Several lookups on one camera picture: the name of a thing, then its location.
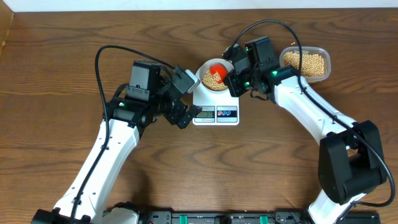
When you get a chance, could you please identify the orange measuring scoop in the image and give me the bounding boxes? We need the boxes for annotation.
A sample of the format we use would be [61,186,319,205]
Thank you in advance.
[210,63,228,84]

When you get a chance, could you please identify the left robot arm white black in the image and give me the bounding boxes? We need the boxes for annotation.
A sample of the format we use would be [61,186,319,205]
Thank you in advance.
[32,60,201,224]

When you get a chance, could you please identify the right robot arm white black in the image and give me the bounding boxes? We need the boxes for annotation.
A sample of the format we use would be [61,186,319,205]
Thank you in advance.
[223,37,389,223]

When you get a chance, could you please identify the white digital kitchen scale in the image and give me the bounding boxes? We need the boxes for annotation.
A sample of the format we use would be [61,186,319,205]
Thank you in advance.
[193,84,239,126]

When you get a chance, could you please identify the soybeans in bowl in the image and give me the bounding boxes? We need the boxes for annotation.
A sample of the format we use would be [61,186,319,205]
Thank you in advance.
[201,70,228,91]

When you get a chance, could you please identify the grey white bowl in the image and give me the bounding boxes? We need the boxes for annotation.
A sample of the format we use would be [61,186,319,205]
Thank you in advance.
[197,58,233,92]

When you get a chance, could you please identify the yellow soybeans in container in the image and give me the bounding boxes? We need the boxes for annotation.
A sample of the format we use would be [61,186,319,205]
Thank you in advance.
[283,52,325,77]

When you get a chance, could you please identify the clear plastic container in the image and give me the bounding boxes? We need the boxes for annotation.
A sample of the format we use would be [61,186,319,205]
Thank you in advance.
[279,47,331,83]

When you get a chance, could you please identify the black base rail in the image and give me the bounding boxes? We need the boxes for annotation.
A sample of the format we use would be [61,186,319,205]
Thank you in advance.
[139,210,380,224]

